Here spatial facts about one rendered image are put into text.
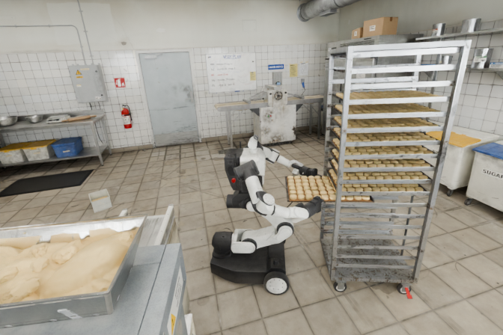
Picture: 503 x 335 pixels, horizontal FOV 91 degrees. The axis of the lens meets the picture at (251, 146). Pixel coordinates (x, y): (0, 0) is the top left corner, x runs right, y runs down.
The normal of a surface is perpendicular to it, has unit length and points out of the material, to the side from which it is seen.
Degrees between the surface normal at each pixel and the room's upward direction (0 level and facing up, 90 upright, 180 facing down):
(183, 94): 90
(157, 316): 0
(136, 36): 90
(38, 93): 90
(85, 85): 90
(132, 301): 0
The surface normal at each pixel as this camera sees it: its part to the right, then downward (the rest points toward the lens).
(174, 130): 0.25, 0.30
